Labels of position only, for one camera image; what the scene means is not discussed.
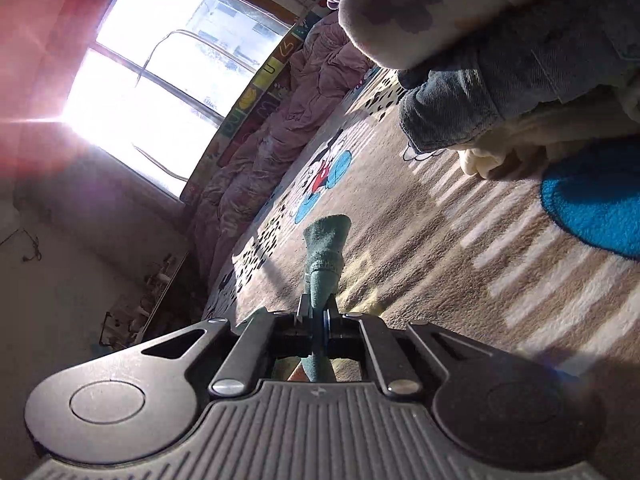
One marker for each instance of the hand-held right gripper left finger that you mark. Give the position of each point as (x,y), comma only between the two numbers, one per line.
(313,332)

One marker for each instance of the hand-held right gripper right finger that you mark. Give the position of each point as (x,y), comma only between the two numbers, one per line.
(327,332)

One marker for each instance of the teal printed sweatshirt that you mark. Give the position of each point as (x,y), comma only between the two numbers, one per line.
(325,240)

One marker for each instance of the cartoon printed blanket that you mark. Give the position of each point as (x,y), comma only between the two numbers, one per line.
(425,260)

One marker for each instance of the cluttered white desk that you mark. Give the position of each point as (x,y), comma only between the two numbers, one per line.
(145,305)

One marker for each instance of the pink quilt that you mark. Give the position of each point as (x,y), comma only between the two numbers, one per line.
(300,110)

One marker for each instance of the colourful alphabet foam mat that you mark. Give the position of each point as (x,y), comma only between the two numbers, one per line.
(255,90)

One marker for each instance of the cream cloth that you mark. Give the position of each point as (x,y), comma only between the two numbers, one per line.
(525,145)

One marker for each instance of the window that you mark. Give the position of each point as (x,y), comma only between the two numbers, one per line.
(165,85)

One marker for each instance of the blue denim garment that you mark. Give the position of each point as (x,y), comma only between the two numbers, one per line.
(500,85)

